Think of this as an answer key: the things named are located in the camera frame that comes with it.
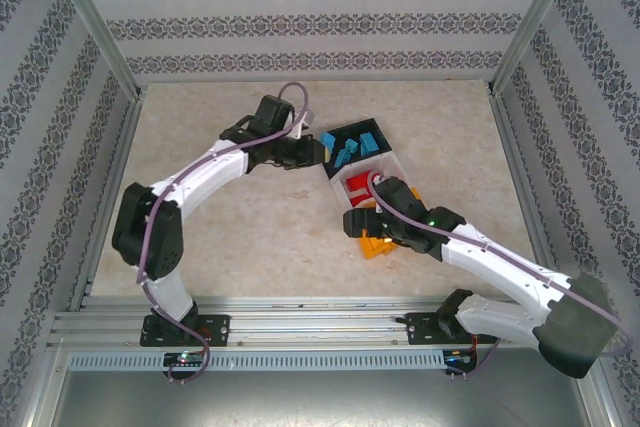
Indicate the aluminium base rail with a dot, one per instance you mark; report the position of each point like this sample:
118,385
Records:
310,327

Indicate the small circuit board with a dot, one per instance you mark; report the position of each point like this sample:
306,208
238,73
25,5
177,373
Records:
185,359
460,356

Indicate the white plastic bin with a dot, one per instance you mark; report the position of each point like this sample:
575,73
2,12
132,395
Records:
400,167

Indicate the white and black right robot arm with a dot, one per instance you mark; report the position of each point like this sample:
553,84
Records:
510,267

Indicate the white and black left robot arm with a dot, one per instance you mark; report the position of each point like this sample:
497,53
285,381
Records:
160,232

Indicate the aluminium frame post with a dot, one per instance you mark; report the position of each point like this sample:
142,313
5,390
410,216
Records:
90,17
535,12

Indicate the grey metal panel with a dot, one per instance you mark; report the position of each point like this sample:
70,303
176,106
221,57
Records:
310,399

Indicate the large red lego brick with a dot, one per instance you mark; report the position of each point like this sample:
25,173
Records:
357,181

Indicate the small blue lego brick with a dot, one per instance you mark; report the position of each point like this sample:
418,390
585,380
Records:
350,145

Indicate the aluminium side rail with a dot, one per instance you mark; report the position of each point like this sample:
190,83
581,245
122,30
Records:
107,157
525,172

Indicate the orange plastic bin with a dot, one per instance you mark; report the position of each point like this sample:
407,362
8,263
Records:
372,249

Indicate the light blue lego brick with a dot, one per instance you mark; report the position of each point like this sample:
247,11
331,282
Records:
328,140

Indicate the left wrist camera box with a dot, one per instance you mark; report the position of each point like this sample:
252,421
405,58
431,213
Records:
306,124

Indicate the black plastic bin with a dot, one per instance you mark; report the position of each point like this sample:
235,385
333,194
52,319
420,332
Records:
382,134

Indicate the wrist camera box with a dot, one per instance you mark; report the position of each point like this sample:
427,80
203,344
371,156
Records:
306,124
375,178

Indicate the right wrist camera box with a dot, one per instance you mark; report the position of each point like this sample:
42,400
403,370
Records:
375,178

